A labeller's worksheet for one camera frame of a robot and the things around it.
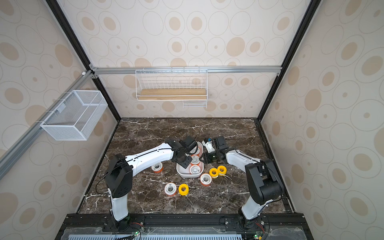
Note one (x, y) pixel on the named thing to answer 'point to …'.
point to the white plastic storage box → (186, 172)
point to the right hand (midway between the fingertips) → (201, 159)
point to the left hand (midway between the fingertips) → (187, 161)
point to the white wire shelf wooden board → (172, 85)
